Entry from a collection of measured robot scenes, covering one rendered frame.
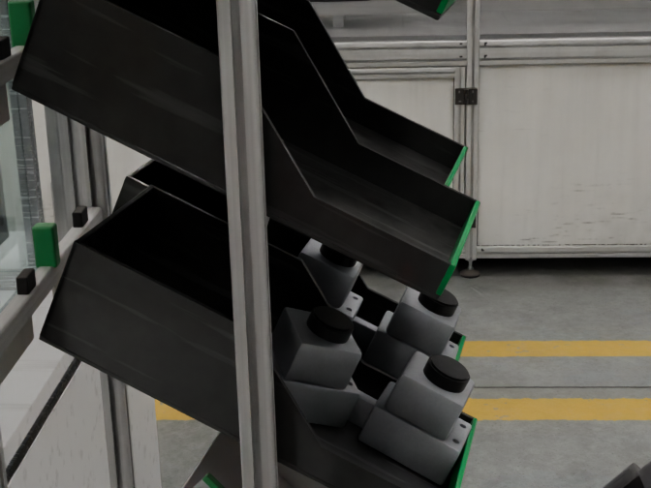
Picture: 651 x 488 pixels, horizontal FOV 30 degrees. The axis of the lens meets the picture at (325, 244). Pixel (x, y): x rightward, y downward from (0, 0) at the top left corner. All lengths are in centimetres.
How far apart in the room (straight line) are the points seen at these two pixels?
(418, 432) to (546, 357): 318
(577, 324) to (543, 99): 85
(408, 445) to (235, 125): 26
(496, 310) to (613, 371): 61
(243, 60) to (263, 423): 21
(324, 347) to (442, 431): 10
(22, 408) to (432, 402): 104
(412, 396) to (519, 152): 378
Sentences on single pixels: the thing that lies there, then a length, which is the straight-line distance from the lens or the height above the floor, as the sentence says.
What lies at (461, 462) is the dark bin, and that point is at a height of 121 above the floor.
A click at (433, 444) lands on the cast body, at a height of 122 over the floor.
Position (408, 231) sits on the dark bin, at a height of 136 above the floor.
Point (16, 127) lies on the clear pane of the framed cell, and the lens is 209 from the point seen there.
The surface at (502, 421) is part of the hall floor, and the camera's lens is 356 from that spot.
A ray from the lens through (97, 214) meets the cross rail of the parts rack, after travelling 102.
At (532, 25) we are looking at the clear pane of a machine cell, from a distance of 446.
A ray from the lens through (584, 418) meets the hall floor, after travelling 360.
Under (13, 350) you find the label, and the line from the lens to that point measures 85.
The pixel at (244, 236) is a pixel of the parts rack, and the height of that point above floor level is 139.
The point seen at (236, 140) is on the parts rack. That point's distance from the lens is 67.
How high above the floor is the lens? 160
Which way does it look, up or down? 18 degrees down
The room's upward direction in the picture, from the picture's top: 2 degrees counter-clockwise
